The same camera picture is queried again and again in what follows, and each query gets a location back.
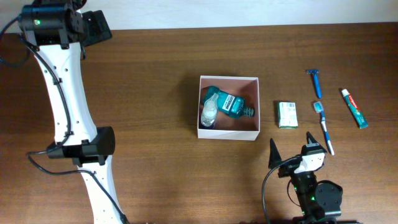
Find white cardboard box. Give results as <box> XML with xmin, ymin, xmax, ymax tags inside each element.
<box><xmin>197</xmin><ymin>76</ymin><xmax>260</xmax><ymax>141</ymax></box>

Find green white soap box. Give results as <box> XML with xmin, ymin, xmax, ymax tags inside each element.
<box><xmin>277</xmin><ymin>102</ymin><xmax>298</xmax><ymax>129</ymax></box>

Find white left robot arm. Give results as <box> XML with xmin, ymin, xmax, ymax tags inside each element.
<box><xmin>18</xmin><ymin>1</ymin><xmax>128</xmax><ymax>223</ymax></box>

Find blue white toothbrush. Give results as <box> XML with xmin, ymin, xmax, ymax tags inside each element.
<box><xmin>313</xmin><ymin>101</ymin><xmax>335</xmax><ymax>156</ymax></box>

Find teal mouthwash bottle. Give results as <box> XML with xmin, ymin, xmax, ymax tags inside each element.
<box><xmin>202</xmin><ymin>86</ymin><xmax>255</xmax><ymax>119</ymax></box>

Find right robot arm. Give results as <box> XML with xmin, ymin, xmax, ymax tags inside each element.
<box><xmin>262</xmin><ymin>132</ymin><xmax>343</xmax><ymax>223</ymax></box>

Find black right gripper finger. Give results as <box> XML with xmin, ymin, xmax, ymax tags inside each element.
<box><xmin>268</xmin><ymin>138</ymin><xmax>282</xmax><ymax>169</ymax></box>
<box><xmin>306</xmin><ymin>131</ymin><xmax>327</xmax><ymax>153</ymax></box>

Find blue disposable razor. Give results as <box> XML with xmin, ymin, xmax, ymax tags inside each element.
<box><xmin>306</xmin><ymin>69</ymin><xmax>322</xmax><ymax>99</ymax></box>

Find clear spray bottle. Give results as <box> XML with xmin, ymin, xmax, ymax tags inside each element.
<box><xmin>200</xmin><ymin>93</ymin><xmax>218</xmax><ymax>129</ymax></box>

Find green toothpaste tube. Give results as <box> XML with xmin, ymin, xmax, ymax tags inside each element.
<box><xmin>341</xmin><ymin>89</ymin><xmax>368</xmax><ymax>129</ymax></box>

